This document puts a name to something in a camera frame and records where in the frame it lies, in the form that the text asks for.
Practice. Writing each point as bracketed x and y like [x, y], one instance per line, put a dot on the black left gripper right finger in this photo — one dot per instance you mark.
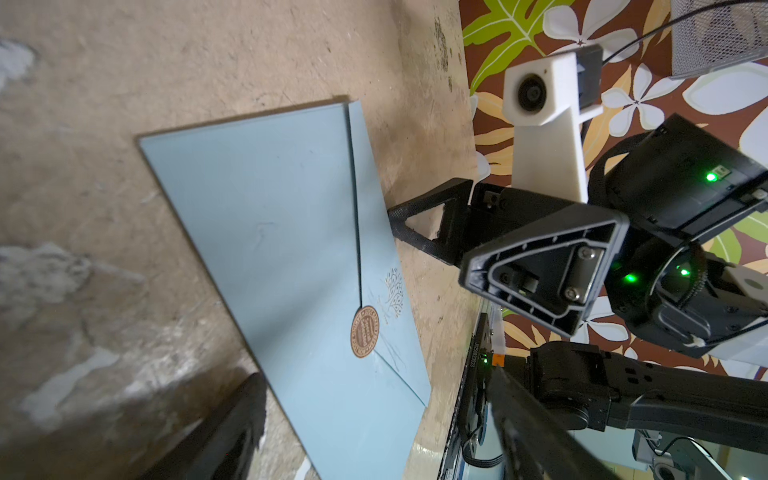
[534, 445]

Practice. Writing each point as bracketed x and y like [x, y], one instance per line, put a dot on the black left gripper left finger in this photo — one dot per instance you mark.
[223, 445]

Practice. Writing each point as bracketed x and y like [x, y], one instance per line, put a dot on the light blue envelope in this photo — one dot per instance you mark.
[287, 213]

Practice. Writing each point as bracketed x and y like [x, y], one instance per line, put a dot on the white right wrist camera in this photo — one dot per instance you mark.
[547, 101]

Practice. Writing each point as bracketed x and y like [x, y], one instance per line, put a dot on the white mesh basket right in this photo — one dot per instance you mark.
[716, 37]

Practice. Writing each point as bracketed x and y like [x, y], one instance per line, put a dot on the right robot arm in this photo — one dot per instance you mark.
[654, 200]

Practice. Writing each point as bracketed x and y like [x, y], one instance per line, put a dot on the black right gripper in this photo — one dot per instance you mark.
[541, 257]

